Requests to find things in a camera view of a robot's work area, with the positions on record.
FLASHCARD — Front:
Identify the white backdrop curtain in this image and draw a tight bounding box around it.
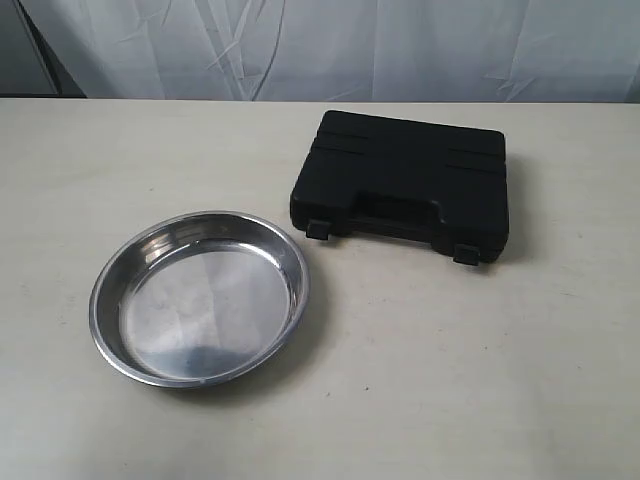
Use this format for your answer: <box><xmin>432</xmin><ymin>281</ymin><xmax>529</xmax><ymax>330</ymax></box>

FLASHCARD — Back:
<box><xmin>25</xmin><ymin>1</ymin><xmax>639</xmax><ymax>103</ymax></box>

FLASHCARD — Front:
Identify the black plastic tool case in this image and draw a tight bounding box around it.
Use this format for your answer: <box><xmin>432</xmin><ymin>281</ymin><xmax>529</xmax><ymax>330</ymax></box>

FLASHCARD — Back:
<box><xmin>289</xmin><ymin>110</ymin><xmax>510</xmax><ymax>266</ymax></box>

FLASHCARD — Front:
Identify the round stainless steel tray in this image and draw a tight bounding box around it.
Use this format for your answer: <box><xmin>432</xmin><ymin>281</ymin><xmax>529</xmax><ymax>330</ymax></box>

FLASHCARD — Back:
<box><xmin>88</xmin><ymin>211</ymin><xmax>311</xmax><ymax>389</ymax></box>

